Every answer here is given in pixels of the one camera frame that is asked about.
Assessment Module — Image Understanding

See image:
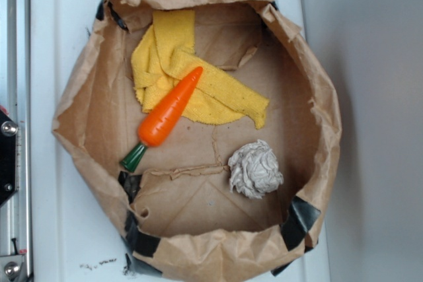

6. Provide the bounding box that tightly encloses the orange plastic toy carrot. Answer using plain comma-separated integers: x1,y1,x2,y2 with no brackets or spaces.
120,67,203,172

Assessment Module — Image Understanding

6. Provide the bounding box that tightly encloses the crumpled white paper ball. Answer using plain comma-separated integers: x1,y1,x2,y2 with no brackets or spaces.
228,139,284,199

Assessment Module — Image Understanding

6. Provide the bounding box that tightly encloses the yellow microfiber cloth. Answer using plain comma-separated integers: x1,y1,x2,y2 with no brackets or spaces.
131,10,270,129

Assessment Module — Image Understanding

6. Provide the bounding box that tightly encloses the brown paper bag tray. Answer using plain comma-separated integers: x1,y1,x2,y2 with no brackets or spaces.
52,0,342,281

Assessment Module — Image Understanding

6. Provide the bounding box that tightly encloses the white plastic board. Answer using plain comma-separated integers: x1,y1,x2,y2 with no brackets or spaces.
29,0,332,282

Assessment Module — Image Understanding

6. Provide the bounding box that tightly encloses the metal rail with bracket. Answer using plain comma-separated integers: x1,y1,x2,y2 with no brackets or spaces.
1,0,34,281

